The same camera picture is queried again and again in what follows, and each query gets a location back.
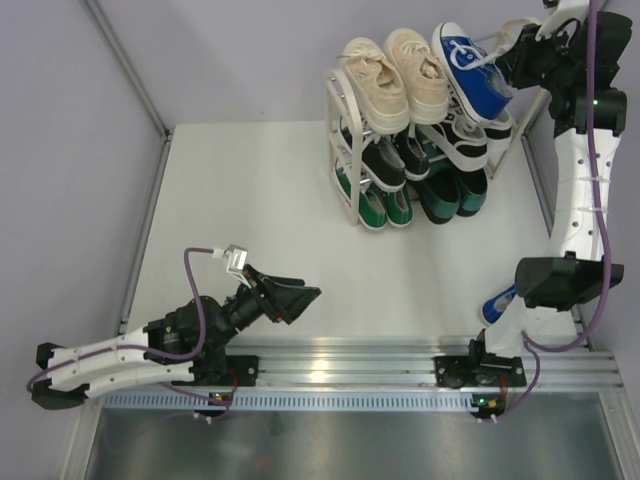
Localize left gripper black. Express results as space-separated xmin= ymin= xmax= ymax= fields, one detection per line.
xmin=210 ymin=265 xmax=321 ymax=351

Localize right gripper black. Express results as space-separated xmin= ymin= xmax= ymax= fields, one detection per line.
xmin=493 ymin=19 xmax=574 ymax=94

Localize blue canvas sneaker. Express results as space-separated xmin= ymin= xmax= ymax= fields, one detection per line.
xmin=431 ymin=22 xmax=512 ymax=123
xmin=481 ymin=285 xmax=516 ymax=325

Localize black white sneaker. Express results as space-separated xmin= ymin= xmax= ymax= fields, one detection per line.
xmin=416 ymin=93 xmax=488 ymax=172
xmin=483 ymin=109 xmax=514 ymax=154

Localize beige sneaker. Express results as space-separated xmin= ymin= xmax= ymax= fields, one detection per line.
xmin=384 ymin=28 xmax=450 ymax=125
xmin=339 ymin=37 xmax=410 ymax=135

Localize green canvas sneaker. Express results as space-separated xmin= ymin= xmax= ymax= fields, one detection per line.
xmin=382 ymin=188 xmax=413 ymax=228
xmin=333 ymin=162 xmax=388 ymax=231

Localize green loafer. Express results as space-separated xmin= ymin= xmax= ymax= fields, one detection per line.
xmin=457 ymin=169 xmax=488 ymax=217
xmin=410 ymin=141 xmax=461 ymax=225

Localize black canvas sneaker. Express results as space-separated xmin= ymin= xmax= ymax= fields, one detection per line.
xmin=360 ymin=121 xmax=406 ymax=193
xmin=392 ymin=128 xmax=430 ymax=181

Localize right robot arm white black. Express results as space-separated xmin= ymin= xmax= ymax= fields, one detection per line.
xmin=460 ymin=1 xmax=633 ymax=386

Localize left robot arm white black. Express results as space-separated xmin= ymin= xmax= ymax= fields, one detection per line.
xmin=26 ymin=265 xmax=322 ymax=410

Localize cream shoe rack metal bars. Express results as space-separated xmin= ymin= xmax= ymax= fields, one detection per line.
xmin=324 ymin=17 xmax=551 ymax=229

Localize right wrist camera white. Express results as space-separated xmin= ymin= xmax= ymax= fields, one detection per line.
xmin=535 ymin=0 xmax=590 ymax=41

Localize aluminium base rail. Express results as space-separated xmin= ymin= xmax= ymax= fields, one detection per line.
xmin=226 ymin=337 xmax=623 ymax=392

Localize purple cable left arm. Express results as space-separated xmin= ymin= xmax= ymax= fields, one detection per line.
xmin=25 ymin=247 xmax=221 ymax=396

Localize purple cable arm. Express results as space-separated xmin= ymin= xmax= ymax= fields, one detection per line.
xmin=25 ymin=247 xmax=221 ymax=396
xmin=499 ymin=0 xmax=615 ymax=426

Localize perforated cable duct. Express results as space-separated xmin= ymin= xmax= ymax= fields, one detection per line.
xmin=103 ymin=390 xmax=504 ymax=413

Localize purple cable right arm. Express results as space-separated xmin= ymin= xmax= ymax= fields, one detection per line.
xmin=499 ymin=0 xmax=615 ymax=426

